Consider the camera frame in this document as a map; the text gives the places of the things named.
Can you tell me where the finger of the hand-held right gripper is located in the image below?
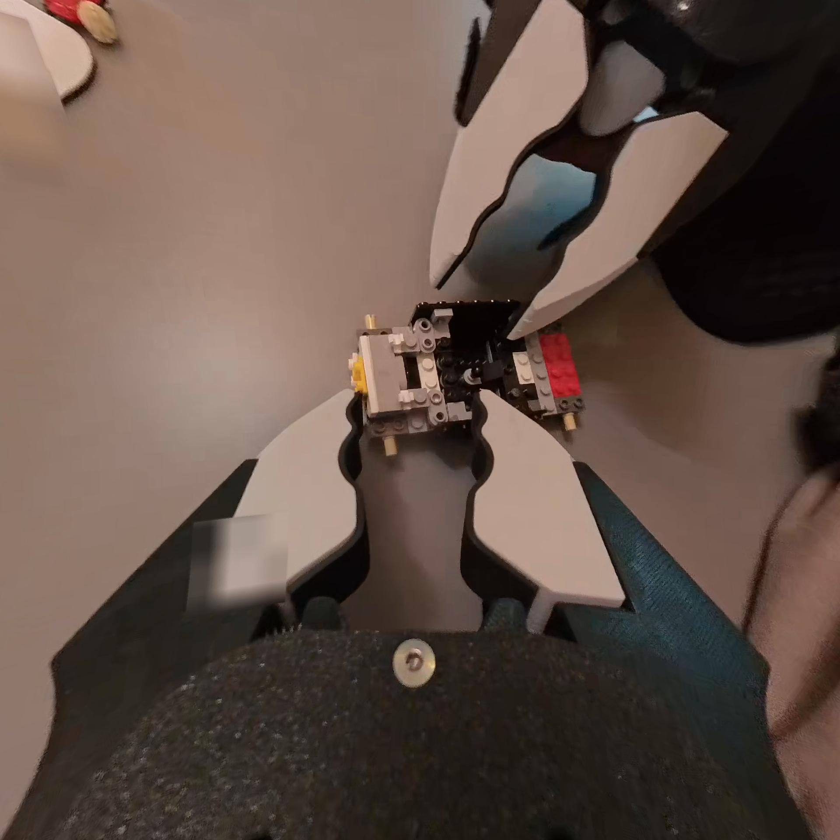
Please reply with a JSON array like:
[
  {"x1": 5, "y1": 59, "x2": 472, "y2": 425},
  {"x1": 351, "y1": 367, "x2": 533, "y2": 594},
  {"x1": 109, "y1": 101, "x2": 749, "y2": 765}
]
[
  {"x1": 508, "y1": 112, "x2": 729, "y2": 341},
  {"x1": 430, "y1": 0, "x2": 588, "y2": 290}
]

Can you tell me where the dark fleece jacket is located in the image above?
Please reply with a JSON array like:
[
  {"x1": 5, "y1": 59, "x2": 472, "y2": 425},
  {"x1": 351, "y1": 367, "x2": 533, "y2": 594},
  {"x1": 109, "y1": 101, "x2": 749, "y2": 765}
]
[{"x1": 793, "y1": 354, "x2": 840, "y2": 475}]

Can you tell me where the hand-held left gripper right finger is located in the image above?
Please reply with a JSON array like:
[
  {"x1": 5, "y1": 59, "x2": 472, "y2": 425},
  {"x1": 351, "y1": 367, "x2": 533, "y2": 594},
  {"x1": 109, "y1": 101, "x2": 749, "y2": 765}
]
[{"x1": 461, "y1": 388, "x2": 626, "y2": 634}]

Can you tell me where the small tan round piece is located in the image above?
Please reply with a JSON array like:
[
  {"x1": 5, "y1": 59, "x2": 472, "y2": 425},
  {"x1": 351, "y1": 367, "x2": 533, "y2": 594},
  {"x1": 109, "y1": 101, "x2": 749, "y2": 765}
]
[{"x1": 75, "y1": 0, "x2": 120, "y2": 45}]

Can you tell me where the toy brick car model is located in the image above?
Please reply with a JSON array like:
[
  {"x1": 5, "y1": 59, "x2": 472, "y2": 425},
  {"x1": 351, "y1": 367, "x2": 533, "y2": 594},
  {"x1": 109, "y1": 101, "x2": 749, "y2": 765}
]
[{"x1": 346, "y1": 298, "x2": 587, "y2": 458}]

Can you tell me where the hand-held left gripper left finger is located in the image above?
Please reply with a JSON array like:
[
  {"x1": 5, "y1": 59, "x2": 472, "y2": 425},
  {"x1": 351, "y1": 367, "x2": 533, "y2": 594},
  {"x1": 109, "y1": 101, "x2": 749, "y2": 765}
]
[{"x1": 235, "y1": 388, "x2": 368, "y2": 601}]

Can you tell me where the person's right forearm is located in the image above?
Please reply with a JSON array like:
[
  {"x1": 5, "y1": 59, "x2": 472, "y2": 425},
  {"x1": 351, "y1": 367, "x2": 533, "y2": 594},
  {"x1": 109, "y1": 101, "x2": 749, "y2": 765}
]
[{"x1": 646, "y1": 131, "x2": 840, "y2": 345}]

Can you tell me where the book stand with white base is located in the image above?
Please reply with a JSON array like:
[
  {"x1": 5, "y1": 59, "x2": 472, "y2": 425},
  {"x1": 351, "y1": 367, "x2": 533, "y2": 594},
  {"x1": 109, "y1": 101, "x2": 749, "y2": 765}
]
[{"x1": 0, "y1": 0, "x2": 96, "y2": 104}]

